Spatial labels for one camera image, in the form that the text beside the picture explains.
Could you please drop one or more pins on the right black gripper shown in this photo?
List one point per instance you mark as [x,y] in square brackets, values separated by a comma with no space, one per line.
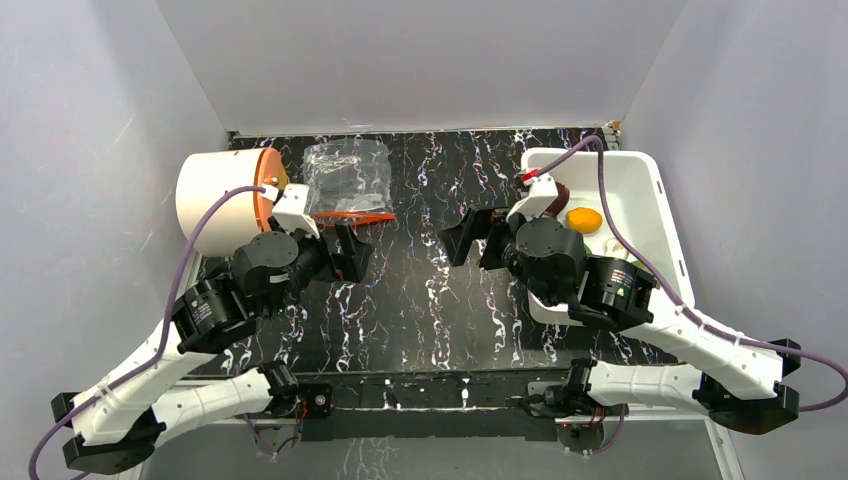
[489,240]

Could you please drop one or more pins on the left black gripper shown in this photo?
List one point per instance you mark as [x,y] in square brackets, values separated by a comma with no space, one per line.
[352,264]

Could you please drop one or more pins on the clear zip top bag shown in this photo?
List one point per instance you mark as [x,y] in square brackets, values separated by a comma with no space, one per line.
[350,181]

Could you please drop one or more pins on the orange fruit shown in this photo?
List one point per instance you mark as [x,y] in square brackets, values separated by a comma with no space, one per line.
[584,220]

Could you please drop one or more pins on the dark red apple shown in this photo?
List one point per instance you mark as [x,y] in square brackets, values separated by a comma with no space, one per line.
[560,202]

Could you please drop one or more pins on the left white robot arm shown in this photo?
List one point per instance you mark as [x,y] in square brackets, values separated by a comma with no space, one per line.
[118,423]

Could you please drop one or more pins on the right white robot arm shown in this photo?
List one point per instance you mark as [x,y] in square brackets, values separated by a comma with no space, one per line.
[716,374]

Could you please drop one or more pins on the garlic bulb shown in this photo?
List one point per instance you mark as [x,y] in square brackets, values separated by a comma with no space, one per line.
[615,249]

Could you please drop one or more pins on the white cylinder orange lid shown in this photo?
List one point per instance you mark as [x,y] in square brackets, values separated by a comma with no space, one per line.
[205,177]

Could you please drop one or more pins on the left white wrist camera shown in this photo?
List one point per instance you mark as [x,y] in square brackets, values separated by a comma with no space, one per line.
[292,210]

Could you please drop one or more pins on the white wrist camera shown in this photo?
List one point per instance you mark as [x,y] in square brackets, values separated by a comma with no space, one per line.
[540,192]
[292,210]

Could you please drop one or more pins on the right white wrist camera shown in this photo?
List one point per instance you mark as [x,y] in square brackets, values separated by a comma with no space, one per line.
[540,192]

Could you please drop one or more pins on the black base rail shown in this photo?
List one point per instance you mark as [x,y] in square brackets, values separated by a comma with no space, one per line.
[444,404]

